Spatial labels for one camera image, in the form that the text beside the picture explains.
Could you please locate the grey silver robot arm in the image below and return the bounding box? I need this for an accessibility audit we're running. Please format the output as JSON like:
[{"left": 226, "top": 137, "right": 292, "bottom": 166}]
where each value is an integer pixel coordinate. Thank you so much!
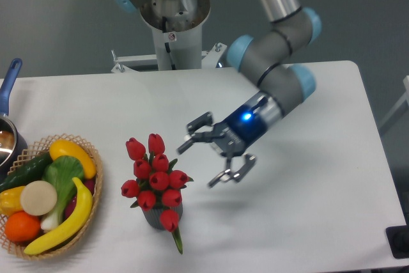
[{"left": 115, "top": 0, "right": 321, "bottom": 187}]

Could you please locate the dark red eggplant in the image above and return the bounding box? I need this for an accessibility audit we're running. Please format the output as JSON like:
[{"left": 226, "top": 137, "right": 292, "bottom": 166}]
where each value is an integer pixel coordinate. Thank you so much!
[{"left": 64, "top": 179, "right": 95, "bottom": 220}]

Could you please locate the blue handled saucepan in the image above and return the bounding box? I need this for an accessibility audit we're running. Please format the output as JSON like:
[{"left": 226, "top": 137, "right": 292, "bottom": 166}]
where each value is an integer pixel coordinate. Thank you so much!
[{"left": 1, "top": 58, "right": 27, "bottom": 182}]

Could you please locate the dark grey ribbed vase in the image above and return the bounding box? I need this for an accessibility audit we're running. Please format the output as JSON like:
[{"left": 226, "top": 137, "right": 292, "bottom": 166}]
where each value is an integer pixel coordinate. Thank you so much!
[{"left": 142, "top": 203, "right": 183, "bottom": 230}]

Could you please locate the white metal frame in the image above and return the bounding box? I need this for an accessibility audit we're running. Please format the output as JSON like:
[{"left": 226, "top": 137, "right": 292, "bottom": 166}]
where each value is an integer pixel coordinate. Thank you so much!
[{"left": 378, "top": 76, "right": 408, "bottom": 136}]

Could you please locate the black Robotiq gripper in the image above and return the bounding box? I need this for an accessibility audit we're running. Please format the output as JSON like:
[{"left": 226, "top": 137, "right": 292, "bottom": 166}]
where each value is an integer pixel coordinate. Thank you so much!
[{"left": 176, "top": 103, "right": 267, "bottom": 188}]

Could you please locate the green bok choy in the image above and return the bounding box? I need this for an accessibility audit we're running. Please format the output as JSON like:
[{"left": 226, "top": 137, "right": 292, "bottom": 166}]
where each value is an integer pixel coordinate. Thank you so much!
[{"left": 41, "top": 155, "right": 84, "bottom": 232}]

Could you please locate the red tulip bouquet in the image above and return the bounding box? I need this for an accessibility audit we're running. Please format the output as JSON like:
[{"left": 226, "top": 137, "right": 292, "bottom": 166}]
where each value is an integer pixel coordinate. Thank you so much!
[{"left": 121, "top": 134, "right": 193, "bottom": 254}]

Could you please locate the yellow squash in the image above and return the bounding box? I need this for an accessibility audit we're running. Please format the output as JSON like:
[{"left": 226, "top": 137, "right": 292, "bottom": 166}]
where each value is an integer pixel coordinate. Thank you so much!
[{"left": 49, "top": 139, "right": 96, "bottom": 180}]

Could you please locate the woven wicker basket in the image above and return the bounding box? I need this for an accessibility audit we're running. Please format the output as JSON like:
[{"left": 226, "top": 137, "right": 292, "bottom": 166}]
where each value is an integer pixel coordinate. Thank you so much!
[{"left": 1, "top": 134, "right": 103, "bottom": 261}]

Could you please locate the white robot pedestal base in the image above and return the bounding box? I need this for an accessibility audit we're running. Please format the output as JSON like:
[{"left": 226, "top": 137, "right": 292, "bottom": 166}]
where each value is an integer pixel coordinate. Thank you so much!
[{"left": 111, "top": 17, "right": 231, "bottom": 74}]

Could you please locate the orange fruit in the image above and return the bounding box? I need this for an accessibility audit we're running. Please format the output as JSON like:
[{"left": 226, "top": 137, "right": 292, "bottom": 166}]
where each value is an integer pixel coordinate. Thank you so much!
[{"left": 4, "top": 211, "right": 40, "bottom": 242}]

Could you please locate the beige round slice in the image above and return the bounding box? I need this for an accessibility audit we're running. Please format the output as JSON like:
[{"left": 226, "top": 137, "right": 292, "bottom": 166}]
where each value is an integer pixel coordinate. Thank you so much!
[{"left": 20, "top": 180, "right": 58, "bottom": 216}]

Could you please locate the yellow bell pepper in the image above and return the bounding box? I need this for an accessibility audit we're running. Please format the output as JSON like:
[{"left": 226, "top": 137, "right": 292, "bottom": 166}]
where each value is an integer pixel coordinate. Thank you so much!
[{"left": 0, "top": 186, "right": 25, "bottom": 216}]

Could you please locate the green cucumber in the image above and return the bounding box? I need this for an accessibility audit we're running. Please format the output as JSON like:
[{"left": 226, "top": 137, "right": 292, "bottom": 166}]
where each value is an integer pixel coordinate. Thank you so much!
[{"left": 1, "top": 152, "right": 52, "bottom": 192}]

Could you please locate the yellow banana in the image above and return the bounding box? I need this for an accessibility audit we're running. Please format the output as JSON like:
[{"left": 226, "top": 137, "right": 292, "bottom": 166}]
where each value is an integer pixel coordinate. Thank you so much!
[{"left": 24, "top": 177, "right": 93, "bottom": 255}]

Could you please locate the black device at edge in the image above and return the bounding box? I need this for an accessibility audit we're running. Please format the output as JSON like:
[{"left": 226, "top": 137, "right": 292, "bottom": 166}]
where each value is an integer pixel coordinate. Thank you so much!
[{"left": 385, "top": 225, "right": 408, "bottom": 259}]

